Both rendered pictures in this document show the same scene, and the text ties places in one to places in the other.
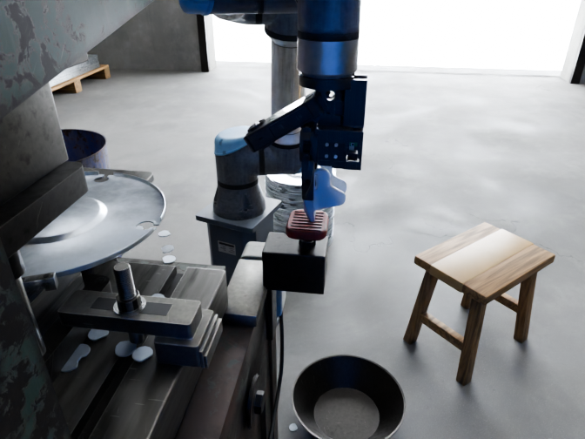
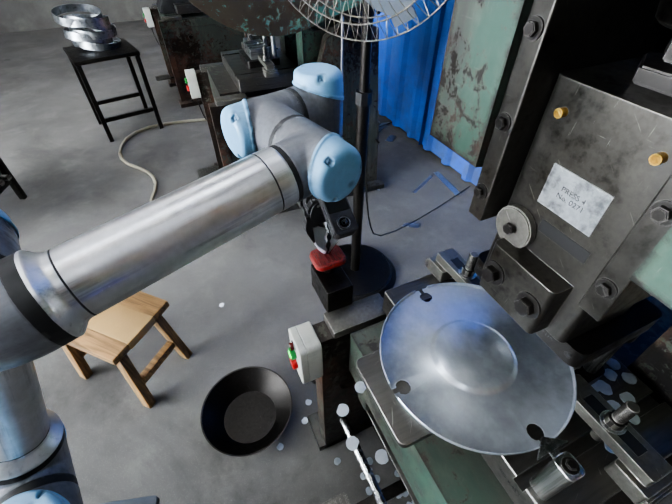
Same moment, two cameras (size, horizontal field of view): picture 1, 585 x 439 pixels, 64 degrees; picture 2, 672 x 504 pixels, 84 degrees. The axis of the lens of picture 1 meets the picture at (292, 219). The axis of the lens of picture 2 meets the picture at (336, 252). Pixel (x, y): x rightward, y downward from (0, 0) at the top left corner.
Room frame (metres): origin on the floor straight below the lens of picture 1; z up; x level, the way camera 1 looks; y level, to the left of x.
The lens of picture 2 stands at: (0.90, 0.46, 1.30)
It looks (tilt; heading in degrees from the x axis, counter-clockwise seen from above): 44 degrees down; 237
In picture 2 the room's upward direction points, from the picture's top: straight up
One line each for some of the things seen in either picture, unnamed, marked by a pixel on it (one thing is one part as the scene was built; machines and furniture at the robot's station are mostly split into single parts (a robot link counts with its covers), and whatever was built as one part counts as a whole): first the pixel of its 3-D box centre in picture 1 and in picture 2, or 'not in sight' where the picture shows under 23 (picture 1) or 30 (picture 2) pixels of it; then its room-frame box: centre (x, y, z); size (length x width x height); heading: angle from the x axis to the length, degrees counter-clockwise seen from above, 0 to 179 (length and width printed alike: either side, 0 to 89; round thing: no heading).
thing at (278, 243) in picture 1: (294, 289); (331, 300); (0.61, 0.00, 0.62); 0.10 x 0.06 x 0.20; 82
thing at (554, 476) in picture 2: not in sight; (556, 476); (0.58, 0.49, 0.75); 0.03 x 0.03 x 0.10; 82
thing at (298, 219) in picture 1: (307, 241); (328, 267); (0.61, -0.02, 0.71); 0.07 x 0.06 x 0.08; 172
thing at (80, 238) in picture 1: (54, 217); (473, 353); (0.55, 0.32, 0.78); 0.29 x 0.29 x 0.01
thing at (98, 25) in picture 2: not in sight; (108, 71); (0.75, -2.77, 0.40); 0.45 x 0.40 x 0.79; 94
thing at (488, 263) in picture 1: (474, 300); (120, 341); (1.14, -0.56, 0.16); 0.34 x 0.24 x 0.34; 126
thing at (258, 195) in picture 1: (238, 192); not in sight; (1.21, 0.15, 0.50); 0.15 x 0.15 x 0.10
